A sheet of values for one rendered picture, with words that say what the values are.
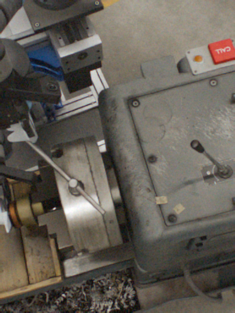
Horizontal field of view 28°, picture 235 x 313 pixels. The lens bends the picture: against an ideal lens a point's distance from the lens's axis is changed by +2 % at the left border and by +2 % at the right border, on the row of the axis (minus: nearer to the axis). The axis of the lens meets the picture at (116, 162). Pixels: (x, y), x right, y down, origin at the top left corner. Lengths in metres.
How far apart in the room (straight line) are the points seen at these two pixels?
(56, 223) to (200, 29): 1.91
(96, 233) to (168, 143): 0.29
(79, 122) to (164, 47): 0.77
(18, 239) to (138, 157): 0.54
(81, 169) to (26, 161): 1.18
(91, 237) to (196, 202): 0.28
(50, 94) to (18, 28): 0.66
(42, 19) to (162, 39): 1.46
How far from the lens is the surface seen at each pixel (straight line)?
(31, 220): 1.28
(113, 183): 1.18
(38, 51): 1.59
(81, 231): 1.16
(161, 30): 2.88
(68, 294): 1.75
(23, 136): 1.04
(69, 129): 2.34
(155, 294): 1.77
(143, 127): 1.16
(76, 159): 1.17
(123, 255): 1.46
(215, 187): 1.12
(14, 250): 1.49
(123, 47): 2.82
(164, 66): 1.25
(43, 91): 0.95
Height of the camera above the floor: 2.30
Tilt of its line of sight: 69 degrees down
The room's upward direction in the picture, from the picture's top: 7 degrees counter-clockwise
